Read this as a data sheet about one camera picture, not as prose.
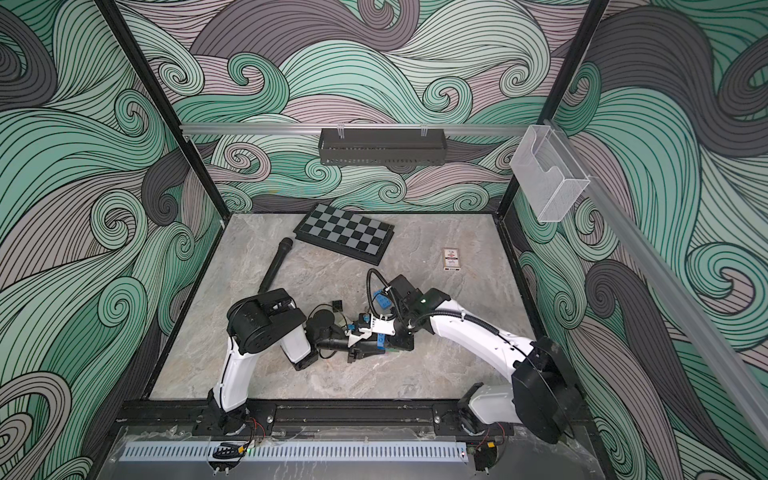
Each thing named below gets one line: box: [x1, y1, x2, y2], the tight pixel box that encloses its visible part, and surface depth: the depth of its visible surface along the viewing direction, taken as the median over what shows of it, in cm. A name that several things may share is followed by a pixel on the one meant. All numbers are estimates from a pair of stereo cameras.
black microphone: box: [258, 237, 294, 293], surface depth 105 cm
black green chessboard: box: [294, 203, 395, 266], surface depth 113 cm
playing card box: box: [443, 248, 461, 271], surface depth 106 cm
